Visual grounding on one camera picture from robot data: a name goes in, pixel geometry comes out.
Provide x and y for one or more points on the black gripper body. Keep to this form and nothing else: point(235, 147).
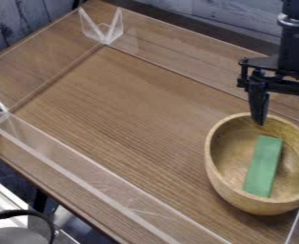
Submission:
point(275, 72)

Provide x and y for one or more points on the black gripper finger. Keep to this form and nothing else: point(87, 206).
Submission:
point(259, 101)

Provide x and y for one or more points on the green rectangular block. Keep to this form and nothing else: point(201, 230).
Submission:
point(261, 173)

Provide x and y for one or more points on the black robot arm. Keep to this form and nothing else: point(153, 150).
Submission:
point(297, 9)

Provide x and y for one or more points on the brown wooden bowl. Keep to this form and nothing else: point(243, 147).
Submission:
point(228, 152)

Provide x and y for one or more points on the clear acrylic front barrier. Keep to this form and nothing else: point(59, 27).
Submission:
point(103, 198)

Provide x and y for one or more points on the black table leg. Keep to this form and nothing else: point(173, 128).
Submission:
point(40, 201)

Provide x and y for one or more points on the clear acrylic corner bracket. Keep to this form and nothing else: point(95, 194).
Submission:
point(103, 33)

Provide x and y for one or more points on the grey metal bracket with screw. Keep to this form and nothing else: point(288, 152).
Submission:
point(64, 238)

